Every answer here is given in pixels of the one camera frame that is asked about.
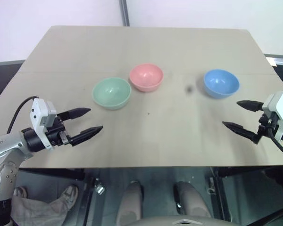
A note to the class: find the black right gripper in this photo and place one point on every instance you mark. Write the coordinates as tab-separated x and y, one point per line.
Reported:
267	126

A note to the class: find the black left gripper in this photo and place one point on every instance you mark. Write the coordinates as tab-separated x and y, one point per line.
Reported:
56	135

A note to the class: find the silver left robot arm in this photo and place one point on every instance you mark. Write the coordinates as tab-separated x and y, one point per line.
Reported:
4	146

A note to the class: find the green plastic bowl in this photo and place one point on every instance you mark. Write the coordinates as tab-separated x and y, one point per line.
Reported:
110	94

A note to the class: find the blue plastic bowl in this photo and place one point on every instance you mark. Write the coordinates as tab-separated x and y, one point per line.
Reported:
221	82

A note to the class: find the silver metal clamp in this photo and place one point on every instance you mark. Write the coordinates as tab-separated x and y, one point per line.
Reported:
99	187
211	186

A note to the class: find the grey background shelf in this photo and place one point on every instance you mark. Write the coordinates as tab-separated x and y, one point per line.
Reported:
281	60

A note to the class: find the white grey sneaker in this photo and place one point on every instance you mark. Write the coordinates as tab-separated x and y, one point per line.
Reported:
70	195
20	191

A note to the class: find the black table leg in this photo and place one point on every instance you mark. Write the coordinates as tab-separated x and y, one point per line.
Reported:
221	195
87	200

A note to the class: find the pink-red plastic bowl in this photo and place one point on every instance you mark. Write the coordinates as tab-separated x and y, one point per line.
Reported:
146	75

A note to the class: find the dark background cabinet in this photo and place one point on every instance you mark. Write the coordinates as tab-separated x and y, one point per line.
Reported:
3	75

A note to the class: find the grey trouser leg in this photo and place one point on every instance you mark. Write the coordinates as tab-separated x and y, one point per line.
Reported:
35	210

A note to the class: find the grey robot chest plate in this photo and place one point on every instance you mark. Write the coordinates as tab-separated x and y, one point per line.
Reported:
179	222

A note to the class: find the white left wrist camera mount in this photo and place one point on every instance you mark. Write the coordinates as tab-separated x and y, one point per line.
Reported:
39	113

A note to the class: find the grey vertical post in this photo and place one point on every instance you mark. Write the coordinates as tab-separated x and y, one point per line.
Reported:
124	11

